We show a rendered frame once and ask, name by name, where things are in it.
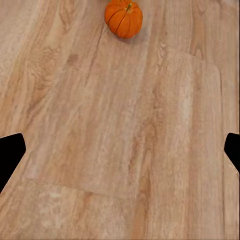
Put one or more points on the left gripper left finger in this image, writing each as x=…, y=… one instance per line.
x=12, y=150

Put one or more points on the pumpkin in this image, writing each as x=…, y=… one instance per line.
x=124, y=18

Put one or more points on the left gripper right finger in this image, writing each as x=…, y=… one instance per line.
x=232, y=149

